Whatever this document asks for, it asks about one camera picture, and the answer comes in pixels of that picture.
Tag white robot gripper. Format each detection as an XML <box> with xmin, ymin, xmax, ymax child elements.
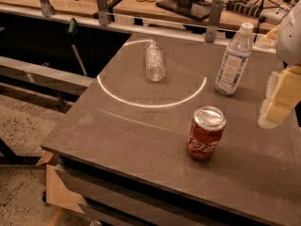
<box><xmin>258</xmin><ymin>0</ymin><xmax>301</xmax><ymax>129</ymax></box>

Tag blue label plastic water bottle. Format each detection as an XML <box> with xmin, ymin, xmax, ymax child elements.
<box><xmin>215</xmin><ymin>23</ymin><xmax>254</xmax><ymax>96</ymax></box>

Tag clear plastic bottle lying down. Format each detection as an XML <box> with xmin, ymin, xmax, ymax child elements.
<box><xmin>145</xmin><ymin>40</ymin><xmax>166</xmax><ymax>82</ymax></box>

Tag red coca-cola can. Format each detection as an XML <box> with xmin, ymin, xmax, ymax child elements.
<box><xmin>186</xmin><ymin>105</ymin><xmax>227</xmax><ymax>159</ymax></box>

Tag black monitor stand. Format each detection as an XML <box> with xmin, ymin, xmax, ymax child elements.
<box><xmin>155</xmin><ymin>0</ymin><xmax>210</xmax><ymax>21</ymax></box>

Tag grey metal shelf beam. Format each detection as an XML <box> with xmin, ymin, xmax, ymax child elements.
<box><xmin>0</xmin><ymin>56</ymin><xmax>93</xmax><ymax>96</ymax></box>

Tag wooden board under table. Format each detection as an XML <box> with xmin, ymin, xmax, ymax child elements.
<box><xmin>37</xmin><ymin>152</ymin><xmax>84</xmax><ymax>214</ymax></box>

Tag right metal bracket post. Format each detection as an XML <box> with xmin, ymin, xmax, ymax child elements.
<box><xmin>205</xmin><ymin>0</ymin><xmax>224</xmax><ymax>42</ymax></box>

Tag metal bracket post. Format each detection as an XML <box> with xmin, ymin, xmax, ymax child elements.
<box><xmin>205</xmin><ymin>0</ymin><xmax>224</xmax><ymax>42</ymax></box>
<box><xmin>40</xmin><ymin>0</ymin><xmax>55</xmax><ymax>17</ymax></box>
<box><xmin>96</xmin><ymin>0</ymin><xmax>110</xmax><ymax>25</ymax></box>

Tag metal table edge rail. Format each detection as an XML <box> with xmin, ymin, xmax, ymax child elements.
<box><xmin>0</xmin><ymin>3</ymin><xmax>278</xmax><ymax>55</ymax></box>

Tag middle metal bracket post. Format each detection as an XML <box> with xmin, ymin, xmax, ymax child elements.
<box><xmin>96</xmin><ymin>0</ymin><xmax>110</xmax><ymax>25</ymax></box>

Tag green handled tool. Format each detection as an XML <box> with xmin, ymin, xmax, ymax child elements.
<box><xmin>67</xmin><ymin>17</ymin><xmax>88</xmax><ymax>77</ymax></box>

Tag left metal bracket post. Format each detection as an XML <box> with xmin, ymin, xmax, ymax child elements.
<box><xmin>40</xmin><ymin>0</ymin><xmax>55</xmax><ymax>17</ymax></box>

